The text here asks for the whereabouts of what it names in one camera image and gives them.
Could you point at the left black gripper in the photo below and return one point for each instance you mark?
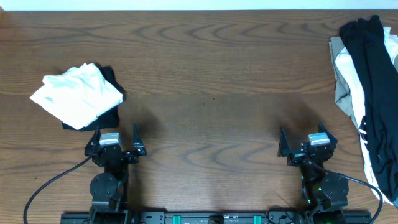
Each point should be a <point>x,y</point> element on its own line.
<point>138,148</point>

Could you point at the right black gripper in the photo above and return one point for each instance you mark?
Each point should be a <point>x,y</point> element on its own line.
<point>296,155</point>

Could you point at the black leggings with red waistband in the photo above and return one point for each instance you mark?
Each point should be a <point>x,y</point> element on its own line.
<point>364,41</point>

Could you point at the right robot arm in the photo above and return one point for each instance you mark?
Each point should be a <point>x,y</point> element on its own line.
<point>325,192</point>

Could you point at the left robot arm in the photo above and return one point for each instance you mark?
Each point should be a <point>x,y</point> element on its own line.
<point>109,189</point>

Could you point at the black folded garment under shirt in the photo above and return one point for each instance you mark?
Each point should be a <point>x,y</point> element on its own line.
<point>109,119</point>

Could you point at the beige garment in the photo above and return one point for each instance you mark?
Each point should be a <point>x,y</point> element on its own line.
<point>343,98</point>

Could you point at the white folded shirt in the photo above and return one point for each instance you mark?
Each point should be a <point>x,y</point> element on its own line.
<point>79,96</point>

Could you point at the white crumpled garment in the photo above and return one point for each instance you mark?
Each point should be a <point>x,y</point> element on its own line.
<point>345,65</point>

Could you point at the white black striped garment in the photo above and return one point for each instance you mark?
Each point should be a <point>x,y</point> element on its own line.
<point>367,155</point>

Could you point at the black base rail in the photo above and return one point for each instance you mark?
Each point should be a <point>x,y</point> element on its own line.
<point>269,217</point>

